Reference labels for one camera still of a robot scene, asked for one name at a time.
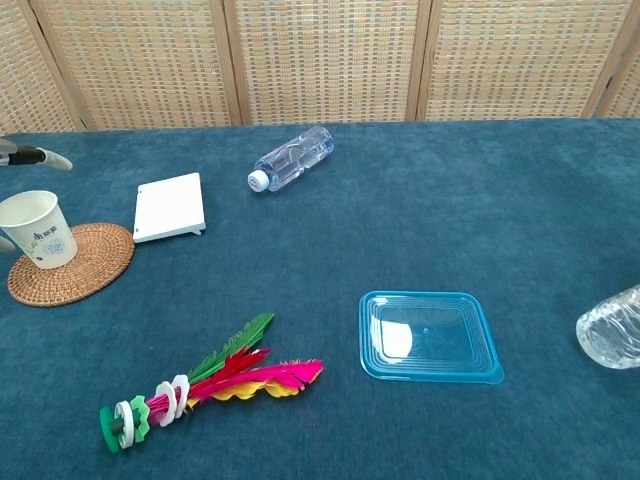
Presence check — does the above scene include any white paper cup floral print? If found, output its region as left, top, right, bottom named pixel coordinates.
left=0, top=189, right=80, bottom=270

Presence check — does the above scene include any woven folding screen panel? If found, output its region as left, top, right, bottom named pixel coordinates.
left=0, top=0, right=96, bottom=137
left=28, top=0, right=245, bottom=133
left=596, top=29, right=640, bottom=120
left=405, top=0, right=640, bottom=123
left=222, top=0, right=432, bottom=126

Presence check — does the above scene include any blue clear plastic lid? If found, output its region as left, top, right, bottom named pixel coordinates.
left=358, top=290, right=506, bottom=386

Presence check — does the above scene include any white flat plastic box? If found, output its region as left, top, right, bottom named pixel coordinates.
left=132, top=172, right=207, bottom=245

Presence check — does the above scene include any clear water bottle white cap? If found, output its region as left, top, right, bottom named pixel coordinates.
left=247, top=125, right=335, bottom=193

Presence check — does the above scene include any colourful feather shuttlecock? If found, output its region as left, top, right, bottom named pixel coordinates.
left=98, top=312, right=325, bottom=455

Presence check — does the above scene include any round woven rattan coaster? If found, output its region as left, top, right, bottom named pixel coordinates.
left=7, top=222, right=136, bottom=308

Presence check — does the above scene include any large crumpled clear plastic bottle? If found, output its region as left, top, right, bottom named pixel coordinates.
left=575, top=284, right=640, bottom=370

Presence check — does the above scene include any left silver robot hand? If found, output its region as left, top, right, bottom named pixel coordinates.
left=0, top=138, right=74, bottom=254

